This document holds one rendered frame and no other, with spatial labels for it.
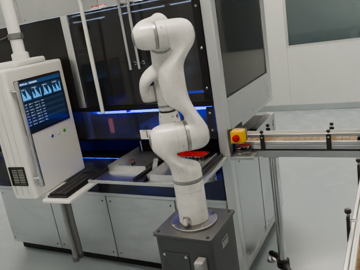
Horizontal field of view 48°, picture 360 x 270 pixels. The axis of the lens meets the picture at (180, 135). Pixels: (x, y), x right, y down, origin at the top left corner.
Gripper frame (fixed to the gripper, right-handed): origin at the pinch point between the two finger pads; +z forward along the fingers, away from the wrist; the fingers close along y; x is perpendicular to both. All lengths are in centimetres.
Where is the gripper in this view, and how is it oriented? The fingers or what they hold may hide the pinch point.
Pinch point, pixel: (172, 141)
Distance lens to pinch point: 197.4
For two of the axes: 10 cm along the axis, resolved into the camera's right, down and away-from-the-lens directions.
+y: -8.8, 0.1, 4.7
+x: -4.4, 3.0, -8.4
